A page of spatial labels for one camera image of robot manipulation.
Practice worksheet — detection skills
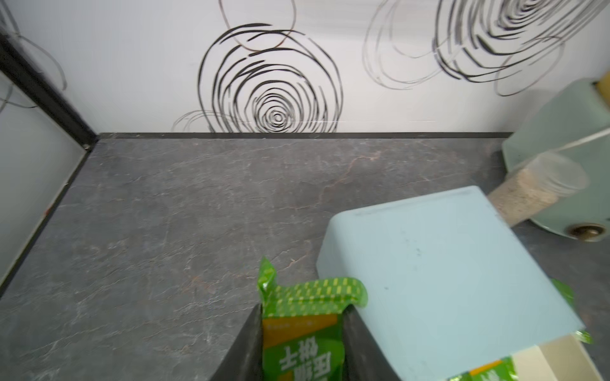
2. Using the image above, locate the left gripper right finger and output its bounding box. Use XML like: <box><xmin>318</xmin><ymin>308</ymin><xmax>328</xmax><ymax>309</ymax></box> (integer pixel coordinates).
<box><xmin>342</xmin><ymin>306</ymin><xmax>400</xmax><ymax>381</ymax></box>

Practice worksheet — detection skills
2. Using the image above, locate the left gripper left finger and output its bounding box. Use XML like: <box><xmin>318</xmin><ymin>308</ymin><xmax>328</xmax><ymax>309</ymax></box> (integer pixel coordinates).
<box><xmin>210</xmin><ymin>304</ymin><xmax>264</xmax><ymax>381</ymax></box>

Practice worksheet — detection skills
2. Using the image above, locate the green cookie packet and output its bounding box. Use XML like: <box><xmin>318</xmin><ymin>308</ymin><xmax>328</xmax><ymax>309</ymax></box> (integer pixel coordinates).
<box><xmin>257</xmin><ymin>258</ymin><xmax>368</xmax><ymax>381</ymax></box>
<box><xmin>448</xmin><ymin>357</ymin><xmax>519</xmax><ymax>381</ymax></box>
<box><xmin>551</xmin><ymin>279</ymin><xmax>593</xmax><ymax>344</ymax></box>

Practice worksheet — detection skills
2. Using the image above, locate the light blue drawer box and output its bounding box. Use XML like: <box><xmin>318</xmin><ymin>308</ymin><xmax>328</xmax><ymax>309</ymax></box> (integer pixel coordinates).
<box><xmin>316</xmin><ymin>186</ymin><xmax>600</xmax><ymax>380</ymax></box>

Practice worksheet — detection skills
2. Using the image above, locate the clear jar with oats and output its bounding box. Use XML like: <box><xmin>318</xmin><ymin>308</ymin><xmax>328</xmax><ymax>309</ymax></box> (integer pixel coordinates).
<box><xmin>487</xmin><ymin>151</ymin><xmax>589</xmax><ymax>227</ymax></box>

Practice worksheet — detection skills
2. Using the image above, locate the mint green toaster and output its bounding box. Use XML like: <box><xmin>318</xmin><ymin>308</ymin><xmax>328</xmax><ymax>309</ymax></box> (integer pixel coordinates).
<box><xmin>502</xmin><ymin>79</ymin><xmax>609</xmax><ymax>242</ymax></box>

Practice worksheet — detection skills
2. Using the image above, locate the white toaster cable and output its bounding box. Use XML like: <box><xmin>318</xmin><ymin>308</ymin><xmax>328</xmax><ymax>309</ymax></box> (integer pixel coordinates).
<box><xmin>538</xmin><ymin>126</ymin><xmax>610</xmax><ymax>158</ymax></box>

